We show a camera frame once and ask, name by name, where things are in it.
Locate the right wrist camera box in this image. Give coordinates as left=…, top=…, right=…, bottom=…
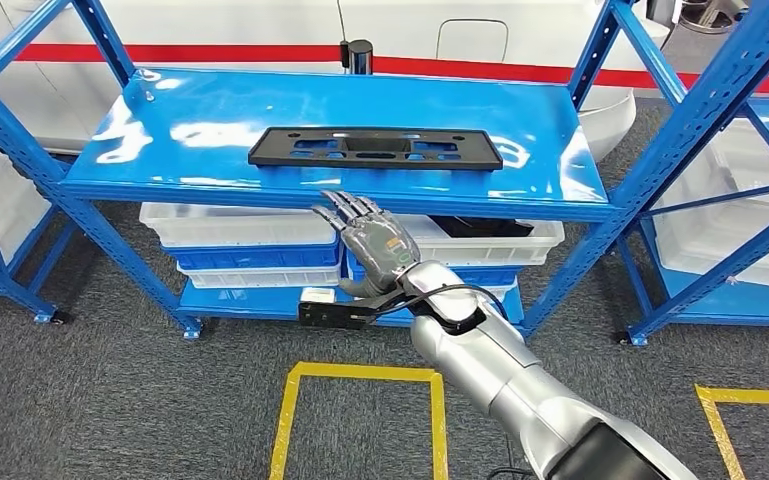
left=297, top=286, right=405, bottom=331

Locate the chrome chair base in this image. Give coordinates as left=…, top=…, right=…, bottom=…
left=678, top=0, right=751, bottom=36

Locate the white vehicle body red stripe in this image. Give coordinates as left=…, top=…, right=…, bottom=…
left=0, top=0, right=670, bottom=164

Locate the black plastic plate part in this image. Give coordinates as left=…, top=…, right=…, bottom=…
left=247, top=126, right=505, bottom=173

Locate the large translucent white bin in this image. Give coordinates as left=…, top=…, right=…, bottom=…
left=652, top=115, right=769, bottom=293
left=0, top=119, right=54, bottom=289

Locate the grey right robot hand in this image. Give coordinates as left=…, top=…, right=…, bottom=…
left=311, top=190, right=423, bottom=299

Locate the blue metal shelf rack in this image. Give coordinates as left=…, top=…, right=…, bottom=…
left=0, top=0, right=769, bottom=342
left=0, top=148, right=81, bottom=326
left=615, top=99, right=769, bottom=349

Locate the yellow floor tape square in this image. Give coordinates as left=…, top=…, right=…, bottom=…
left=267, top=361, right=450, bottom=480
left=695, top=385, right=769, bottom=480

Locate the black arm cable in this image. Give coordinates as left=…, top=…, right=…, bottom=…
left=367, top=283, right=511, bottom=323

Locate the black cylindrical post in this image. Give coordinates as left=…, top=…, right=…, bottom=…
left=339, top=38, right=375, bottom=76

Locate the black ribbed plastic part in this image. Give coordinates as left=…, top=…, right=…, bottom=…
left=428, top=215, right=536, bottom=240

